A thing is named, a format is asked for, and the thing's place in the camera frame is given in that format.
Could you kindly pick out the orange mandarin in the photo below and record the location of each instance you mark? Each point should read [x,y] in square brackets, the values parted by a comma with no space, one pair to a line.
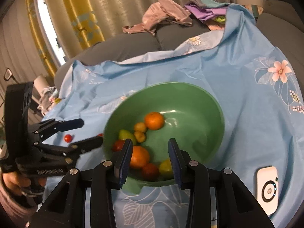
[140,157]
[154,120]

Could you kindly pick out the grey sofa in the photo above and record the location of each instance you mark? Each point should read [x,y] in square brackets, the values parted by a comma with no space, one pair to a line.
[279,22]

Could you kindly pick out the yellow patterned curtain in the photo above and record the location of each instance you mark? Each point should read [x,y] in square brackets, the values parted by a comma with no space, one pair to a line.
[61,29]

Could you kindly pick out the yellow-green round fruit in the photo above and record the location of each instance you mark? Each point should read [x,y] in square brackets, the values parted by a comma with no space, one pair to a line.
[165,169]

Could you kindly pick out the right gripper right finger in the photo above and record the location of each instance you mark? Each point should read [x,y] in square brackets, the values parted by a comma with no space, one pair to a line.
[235,204]

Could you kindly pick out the pink clothing pile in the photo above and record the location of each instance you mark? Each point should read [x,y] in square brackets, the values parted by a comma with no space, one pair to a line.
[162,12]

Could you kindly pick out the blue floral tablecloth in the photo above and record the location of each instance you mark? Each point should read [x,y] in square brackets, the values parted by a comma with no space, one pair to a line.
[229,98]

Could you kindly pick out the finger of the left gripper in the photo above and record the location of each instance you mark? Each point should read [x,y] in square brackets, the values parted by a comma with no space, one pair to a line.
[41,131]
[78,148]

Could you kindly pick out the small red cherry tomato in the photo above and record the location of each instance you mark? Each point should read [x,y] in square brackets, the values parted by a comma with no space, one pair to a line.
[118,145]

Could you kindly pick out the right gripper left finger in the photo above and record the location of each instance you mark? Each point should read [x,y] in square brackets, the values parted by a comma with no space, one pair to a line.
[65,206]

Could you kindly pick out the small tan fruit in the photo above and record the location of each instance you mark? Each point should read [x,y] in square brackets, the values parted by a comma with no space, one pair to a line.
[140,136]
[141,127]

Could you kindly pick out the left hand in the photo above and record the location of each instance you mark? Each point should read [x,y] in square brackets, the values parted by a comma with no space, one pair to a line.
[14,182]

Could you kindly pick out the green tomato fruit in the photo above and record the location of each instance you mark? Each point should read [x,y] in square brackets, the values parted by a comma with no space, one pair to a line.
[125,134]

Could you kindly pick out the green plastic bowl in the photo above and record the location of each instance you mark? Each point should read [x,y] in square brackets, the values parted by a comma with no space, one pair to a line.
[192,116]

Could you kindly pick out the clutter pile of clothes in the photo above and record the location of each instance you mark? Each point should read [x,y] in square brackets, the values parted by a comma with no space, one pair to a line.
[49,98]

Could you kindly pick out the purple clothing pile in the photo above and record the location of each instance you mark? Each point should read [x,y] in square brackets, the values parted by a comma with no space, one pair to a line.
[210,12]

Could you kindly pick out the white square device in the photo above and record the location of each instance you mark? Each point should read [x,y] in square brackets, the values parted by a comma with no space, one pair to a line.
[267,189]

